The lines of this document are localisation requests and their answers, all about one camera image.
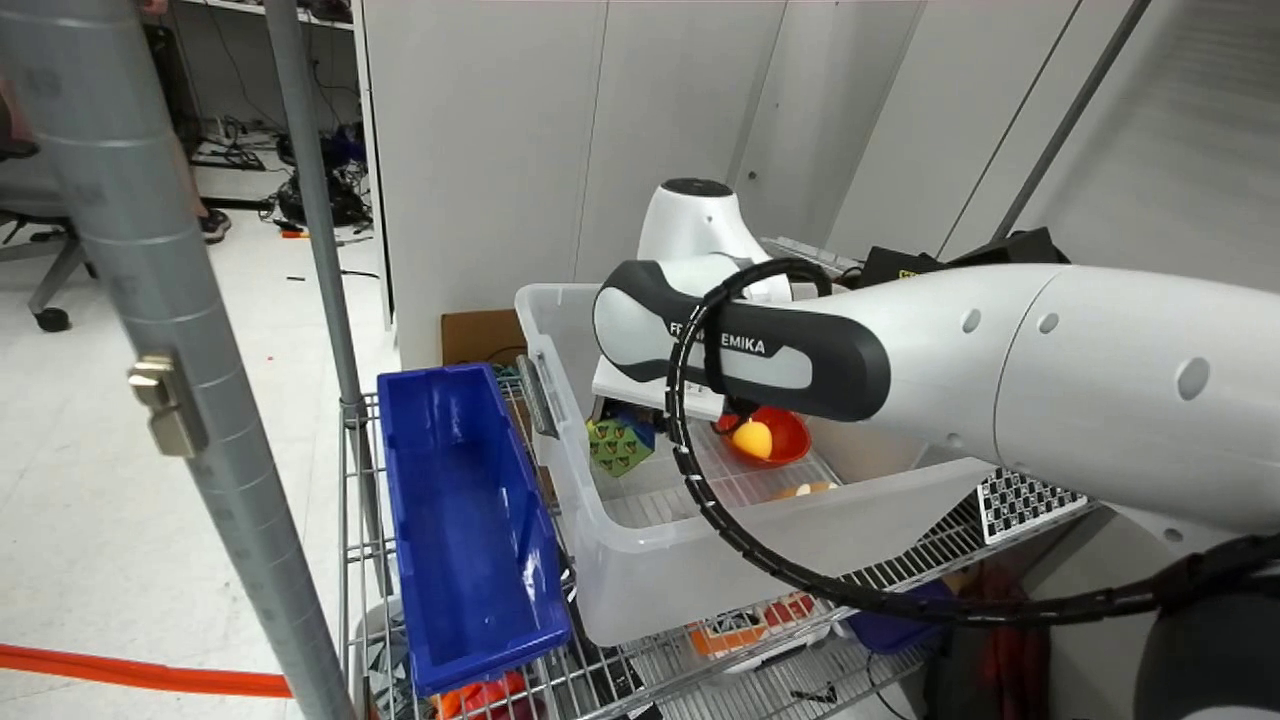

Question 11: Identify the metal wire shelf rack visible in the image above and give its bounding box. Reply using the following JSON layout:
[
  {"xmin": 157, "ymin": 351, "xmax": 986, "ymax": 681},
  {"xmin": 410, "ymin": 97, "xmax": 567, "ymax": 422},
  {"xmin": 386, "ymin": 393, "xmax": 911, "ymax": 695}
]
[{"xmin": 338, "ymin": 385, "xmax": 1111, "ymax": 720}]

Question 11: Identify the wooden toy piece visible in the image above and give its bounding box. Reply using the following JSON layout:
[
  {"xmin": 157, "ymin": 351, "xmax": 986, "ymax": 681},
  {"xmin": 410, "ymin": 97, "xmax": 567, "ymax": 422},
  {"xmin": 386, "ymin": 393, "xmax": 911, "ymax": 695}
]
[{"xmin": 781, "ymin": 479, "xmax": 840, "ymax": 500}]

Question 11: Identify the red bowl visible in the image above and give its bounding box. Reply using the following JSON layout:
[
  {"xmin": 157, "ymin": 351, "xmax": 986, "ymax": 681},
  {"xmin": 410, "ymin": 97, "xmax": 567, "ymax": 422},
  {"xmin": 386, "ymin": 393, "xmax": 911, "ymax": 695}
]
[{"xmin": 718, "ymin": 407, "xmax": 811, "ymax": 467}]

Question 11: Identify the grey metal pole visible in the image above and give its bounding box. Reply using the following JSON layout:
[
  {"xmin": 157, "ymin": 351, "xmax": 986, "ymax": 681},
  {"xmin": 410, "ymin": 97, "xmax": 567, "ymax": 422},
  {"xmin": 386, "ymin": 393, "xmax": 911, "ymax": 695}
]
[{"xmin": 0, "ymin": 0, "xmax": 357, "ymax": 720}]

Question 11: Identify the cardboard box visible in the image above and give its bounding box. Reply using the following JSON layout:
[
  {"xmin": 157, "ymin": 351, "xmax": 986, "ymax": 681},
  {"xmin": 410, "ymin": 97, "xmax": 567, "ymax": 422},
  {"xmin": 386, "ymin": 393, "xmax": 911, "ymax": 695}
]
[{"xmin": 440, "ymin": 308, "xmax": 524, "ymax": 362}]

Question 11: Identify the clear plastic storage bin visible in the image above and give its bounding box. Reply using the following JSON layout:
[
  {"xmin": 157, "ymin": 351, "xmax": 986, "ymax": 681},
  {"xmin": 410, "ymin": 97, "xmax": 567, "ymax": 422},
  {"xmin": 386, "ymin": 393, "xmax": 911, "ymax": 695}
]
[{"xmin": 518, "ymin": 284, "xmax": 990, "ymax": 644}]

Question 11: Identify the black corrugated cable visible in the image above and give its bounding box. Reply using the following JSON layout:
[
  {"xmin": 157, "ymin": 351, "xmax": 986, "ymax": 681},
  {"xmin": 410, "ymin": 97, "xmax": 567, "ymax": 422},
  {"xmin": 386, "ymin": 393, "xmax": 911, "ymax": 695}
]
[{"xmin": 665, "ymin": 253, "xmax": 1280, "ymax": 633}]

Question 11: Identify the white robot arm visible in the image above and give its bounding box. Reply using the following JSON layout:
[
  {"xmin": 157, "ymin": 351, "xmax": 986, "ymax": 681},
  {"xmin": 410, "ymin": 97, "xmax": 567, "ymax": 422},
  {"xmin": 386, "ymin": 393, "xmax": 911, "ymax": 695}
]
[{"xmin": 594, "ymin": 175, "xmax": 1280, "ymax": 532}]

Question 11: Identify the blue plastic bin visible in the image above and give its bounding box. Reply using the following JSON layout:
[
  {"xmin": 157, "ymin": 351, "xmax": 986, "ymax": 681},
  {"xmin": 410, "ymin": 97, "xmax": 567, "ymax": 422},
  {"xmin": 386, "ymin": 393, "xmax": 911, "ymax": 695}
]
[{"xmin": 376, "ymin": 362, "xmax": 571, "ymax": 695}]

